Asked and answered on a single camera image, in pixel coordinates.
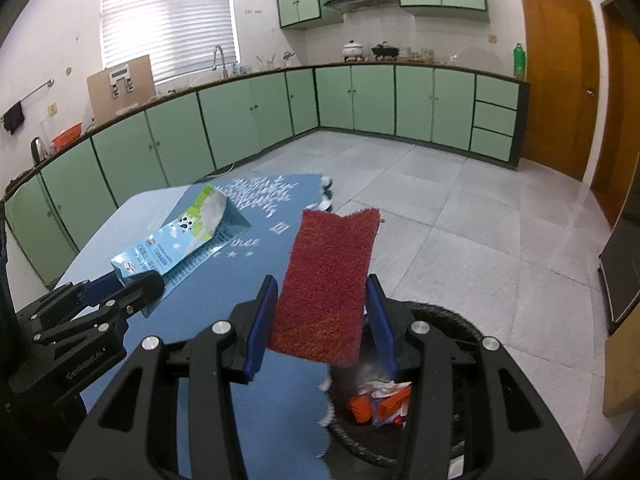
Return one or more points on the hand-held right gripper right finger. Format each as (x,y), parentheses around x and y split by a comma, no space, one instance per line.
(382,330)

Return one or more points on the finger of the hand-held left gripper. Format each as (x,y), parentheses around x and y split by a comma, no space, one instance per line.
(102,287)
(145,290)

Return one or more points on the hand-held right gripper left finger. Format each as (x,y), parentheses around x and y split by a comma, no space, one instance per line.
(262,330)

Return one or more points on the small white tissue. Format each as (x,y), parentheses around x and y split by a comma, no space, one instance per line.
(380,387)

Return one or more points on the black trash bin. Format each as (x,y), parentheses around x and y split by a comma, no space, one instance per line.
(445,312)

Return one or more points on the red scouring pad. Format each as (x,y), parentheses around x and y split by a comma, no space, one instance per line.
(325,285)

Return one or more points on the light blue milk carton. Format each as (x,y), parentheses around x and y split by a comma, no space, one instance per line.
(195,230)

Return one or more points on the dark blue tree-print tablecloth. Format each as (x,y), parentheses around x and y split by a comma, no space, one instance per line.
(285,425)

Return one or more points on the steel electric kettle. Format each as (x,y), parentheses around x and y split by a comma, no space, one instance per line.
(37,152)

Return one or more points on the red plastic basin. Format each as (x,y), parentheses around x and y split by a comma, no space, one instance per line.
(67,135)

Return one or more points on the clear plastic pitcher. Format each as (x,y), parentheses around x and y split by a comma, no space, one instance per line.
(46,132)

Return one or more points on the brown printed cardboard box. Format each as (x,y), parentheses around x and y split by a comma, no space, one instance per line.
(97,100)

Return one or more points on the dark towel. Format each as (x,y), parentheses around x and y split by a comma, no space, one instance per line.
(13,117)

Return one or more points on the green base cabinets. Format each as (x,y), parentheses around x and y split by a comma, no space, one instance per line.
(225,115)

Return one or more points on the steel faucet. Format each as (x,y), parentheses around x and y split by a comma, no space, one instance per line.
(223,67)

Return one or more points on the black glass cabinet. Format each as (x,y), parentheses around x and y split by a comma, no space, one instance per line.
(622,280)

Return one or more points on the plain cardboard box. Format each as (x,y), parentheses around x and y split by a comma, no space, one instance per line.
(625,375)

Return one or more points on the utensil holder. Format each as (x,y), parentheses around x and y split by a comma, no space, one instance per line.
(267,62)

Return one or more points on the white window blind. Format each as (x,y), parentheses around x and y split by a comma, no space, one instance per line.
(170,20)

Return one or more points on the black wok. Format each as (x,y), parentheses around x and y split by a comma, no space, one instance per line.
(385,51)

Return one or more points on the white cooking pot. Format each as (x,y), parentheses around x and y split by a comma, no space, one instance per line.
(353,50)

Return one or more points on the wide wooden door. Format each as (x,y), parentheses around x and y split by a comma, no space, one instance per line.
(555,85)

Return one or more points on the green bottle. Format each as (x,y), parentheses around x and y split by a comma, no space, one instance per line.
(519,62)

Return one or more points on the narrow wooden door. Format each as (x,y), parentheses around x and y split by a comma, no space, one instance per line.
(622,135)

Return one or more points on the black range hood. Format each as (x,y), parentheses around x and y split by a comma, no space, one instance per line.
(357,0)

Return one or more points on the steel towel rail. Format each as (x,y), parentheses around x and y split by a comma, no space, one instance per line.
(40,87)

